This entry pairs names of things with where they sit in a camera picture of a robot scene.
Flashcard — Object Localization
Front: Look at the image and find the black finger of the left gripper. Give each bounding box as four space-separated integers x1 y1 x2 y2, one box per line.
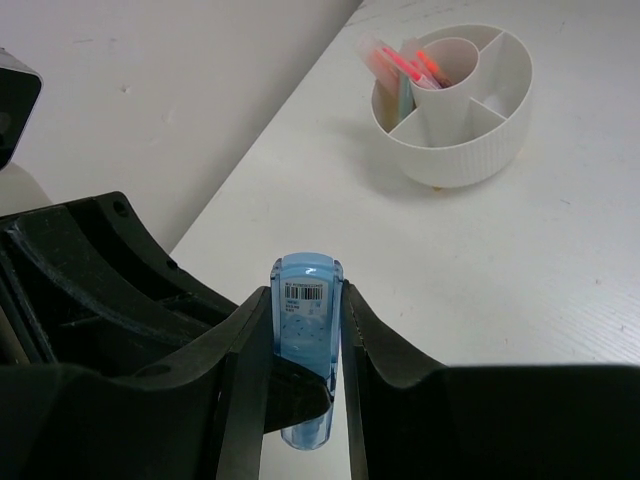
1 191 237 365
263 362 333 434

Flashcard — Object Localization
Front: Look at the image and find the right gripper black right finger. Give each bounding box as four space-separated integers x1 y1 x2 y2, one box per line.
341 284 639 479

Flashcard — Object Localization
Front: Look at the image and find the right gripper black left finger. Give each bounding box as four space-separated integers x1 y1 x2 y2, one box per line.
1 287 272 479

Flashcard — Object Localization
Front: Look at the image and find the blue capped marker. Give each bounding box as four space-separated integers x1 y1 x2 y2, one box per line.
269 252 346 450

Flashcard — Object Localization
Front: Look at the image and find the green highlighter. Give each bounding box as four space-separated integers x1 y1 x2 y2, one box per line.
397 74 415 122

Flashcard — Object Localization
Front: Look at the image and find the orange highlighter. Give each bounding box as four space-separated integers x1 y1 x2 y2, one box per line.
356 36 405 98

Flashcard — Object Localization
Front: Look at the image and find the pink marker pen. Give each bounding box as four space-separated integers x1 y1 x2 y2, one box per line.
409 58 441 90

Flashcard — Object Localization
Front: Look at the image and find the red thin pen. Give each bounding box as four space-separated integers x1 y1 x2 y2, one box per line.
382 47 423 84

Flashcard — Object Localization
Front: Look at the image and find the orange thin pen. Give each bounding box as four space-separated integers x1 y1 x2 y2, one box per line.
416 49 450 88

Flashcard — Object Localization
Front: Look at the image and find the white round divided organizer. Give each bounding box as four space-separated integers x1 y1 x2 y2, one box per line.
371 24 533 189

